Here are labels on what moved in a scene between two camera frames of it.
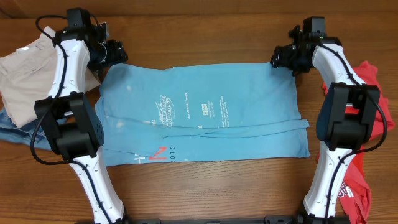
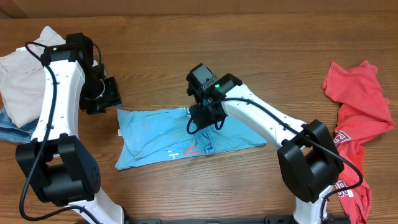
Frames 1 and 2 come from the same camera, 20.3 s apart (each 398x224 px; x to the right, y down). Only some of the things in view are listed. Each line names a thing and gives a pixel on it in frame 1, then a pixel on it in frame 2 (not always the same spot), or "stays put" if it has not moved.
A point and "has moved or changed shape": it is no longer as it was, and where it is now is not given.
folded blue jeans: x=10 y=132 stays put
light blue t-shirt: x=153 y=113 has moved or changed shape
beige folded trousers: x=27 y=75 stays put
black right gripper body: x=291 y=61 -> x=205 y=116
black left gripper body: x=106 y=54 -> x=98 y=94
